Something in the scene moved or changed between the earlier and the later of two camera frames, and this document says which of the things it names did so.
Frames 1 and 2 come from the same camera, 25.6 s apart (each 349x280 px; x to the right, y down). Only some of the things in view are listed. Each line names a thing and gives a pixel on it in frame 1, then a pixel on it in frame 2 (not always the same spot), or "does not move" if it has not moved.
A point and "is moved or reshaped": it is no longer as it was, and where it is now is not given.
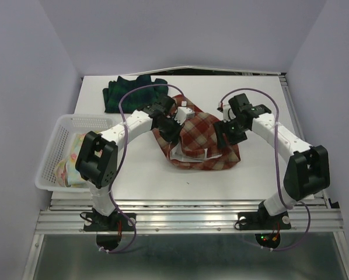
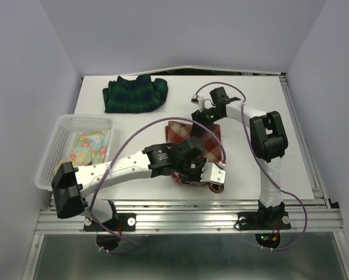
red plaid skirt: x=198 y=146 is moved or reshaped
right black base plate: x=262 y=220 does not move
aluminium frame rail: x=186 y=216 does not move
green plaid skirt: x=136 y=99 does not move
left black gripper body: x=169 y=128 to x=191 y=171
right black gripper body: x=235 y=133 to x=208 y=118
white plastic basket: x=59 y=146 does not move
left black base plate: x=116 y=222 does not move
